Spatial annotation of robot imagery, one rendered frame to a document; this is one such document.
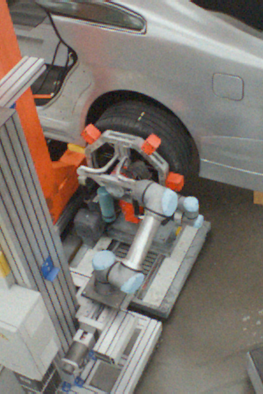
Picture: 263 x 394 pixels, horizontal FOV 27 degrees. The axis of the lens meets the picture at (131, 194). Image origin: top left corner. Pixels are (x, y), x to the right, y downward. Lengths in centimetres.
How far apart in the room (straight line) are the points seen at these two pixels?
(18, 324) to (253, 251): 212
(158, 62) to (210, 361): 182
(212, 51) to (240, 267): 167
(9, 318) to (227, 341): 166
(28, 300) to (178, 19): 158
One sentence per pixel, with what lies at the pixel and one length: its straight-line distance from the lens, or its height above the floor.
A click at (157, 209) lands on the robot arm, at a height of 126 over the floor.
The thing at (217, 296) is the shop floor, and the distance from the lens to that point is 377.
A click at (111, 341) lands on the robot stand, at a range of 280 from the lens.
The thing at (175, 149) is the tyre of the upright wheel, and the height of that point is 101.
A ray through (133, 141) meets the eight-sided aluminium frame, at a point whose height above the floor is 110.
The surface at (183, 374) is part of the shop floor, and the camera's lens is 350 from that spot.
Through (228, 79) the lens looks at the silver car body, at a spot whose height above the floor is 151.
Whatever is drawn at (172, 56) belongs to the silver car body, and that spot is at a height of 159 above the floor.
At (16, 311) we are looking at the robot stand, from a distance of 239.
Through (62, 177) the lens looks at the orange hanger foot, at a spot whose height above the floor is 72.
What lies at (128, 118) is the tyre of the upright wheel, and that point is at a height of 117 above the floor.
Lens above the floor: 317
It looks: 46 degrees down
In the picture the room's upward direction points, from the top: 8 degrees counter-clockwise
